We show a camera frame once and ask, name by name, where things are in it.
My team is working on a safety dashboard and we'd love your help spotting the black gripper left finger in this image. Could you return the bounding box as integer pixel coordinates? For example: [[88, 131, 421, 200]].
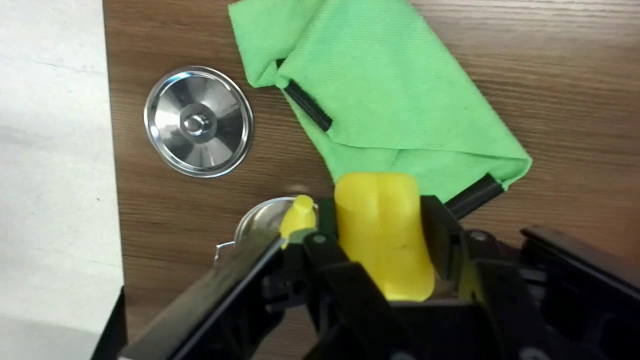
[[303, 195, 429, 360]]

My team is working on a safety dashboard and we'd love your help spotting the yellow toy pepper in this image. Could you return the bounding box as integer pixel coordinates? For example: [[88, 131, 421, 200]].
[[333, 169, 439, 303]]

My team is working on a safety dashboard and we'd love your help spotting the small metal bowl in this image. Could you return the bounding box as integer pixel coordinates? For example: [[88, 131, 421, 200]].
[[214, 195, 317, 258]]

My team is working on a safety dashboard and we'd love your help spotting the green cloth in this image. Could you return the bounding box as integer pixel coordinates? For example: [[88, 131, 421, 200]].
[[226, 0, 537, 206]]

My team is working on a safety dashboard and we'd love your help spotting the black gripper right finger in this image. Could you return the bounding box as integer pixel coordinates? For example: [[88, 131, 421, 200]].
[[419, 195, 557, 360]]

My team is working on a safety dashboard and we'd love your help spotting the silver metal lid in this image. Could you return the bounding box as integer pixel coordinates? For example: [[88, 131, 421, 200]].
[[142, 64, 256, 179]]

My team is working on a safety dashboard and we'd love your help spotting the yellow banana toy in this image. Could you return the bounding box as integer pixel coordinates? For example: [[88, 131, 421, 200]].
[[278, 193, 320, 244]]

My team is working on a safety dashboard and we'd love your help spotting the black marker pen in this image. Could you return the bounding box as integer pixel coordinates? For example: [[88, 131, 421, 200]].
[[278, 58, 335, 133]]

